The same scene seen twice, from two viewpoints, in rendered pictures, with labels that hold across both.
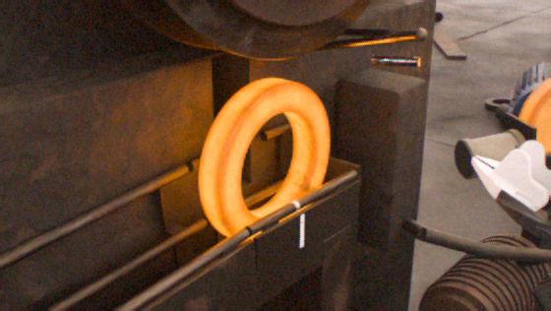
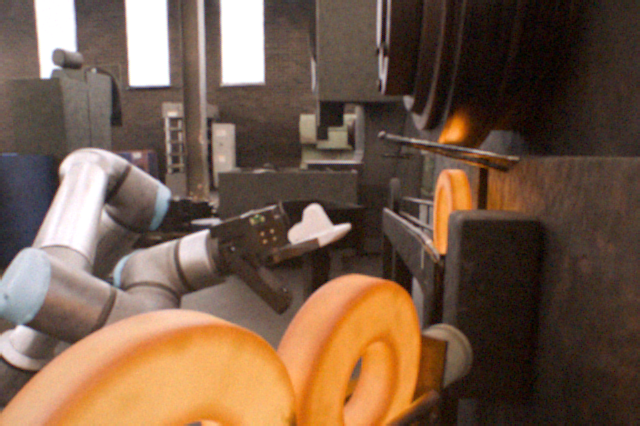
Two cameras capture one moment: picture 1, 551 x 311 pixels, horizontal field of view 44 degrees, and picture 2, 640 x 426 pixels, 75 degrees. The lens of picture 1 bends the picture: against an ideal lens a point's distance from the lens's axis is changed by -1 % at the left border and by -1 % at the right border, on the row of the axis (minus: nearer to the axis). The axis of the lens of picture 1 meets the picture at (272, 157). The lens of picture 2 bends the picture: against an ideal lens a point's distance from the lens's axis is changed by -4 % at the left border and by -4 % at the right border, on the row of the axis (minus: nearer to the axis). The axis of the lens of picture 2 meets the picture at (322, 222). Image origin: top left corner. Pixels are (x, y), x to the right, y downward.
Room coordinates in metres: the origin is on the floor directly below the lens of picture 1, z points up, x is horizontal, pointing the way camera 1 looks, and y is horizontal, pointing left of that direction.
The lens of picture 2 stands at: (1.19, -0.64, 0.87)
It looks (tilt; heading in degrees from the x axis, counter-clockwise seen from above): 9 degrees down; 144
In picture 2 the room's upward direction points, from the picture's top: straight up
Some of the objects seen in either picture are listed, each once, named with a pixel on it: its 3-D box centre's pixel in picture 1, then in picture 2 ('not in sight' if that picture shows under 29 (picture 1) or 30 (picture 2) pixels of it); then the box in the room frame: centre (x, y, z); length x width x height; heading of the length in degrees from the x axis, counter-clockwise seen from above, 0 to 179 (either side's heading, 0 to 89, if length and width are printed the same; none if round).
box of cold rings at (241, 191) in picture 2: not in sight; (291, 211); (-1.84, 1.26, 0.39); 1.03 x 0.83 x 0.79; 54
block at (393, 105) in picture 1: (376, 159); (488, 303); (0.88, -0.15, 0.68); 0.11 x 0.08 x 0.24; 50
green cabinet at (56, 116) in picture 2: not in sight; (70, 168); (-3.29, -0.20, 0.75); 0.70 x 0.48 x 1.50; 140
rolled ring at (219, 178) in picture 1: (269, 162); (450, 221); (0.70, 0.00, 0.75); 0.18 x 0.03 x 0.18; 139
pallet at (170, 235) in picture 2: not in sight; (179, 219); (-3.15, 0.73, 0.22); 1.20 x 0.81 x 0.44; 55
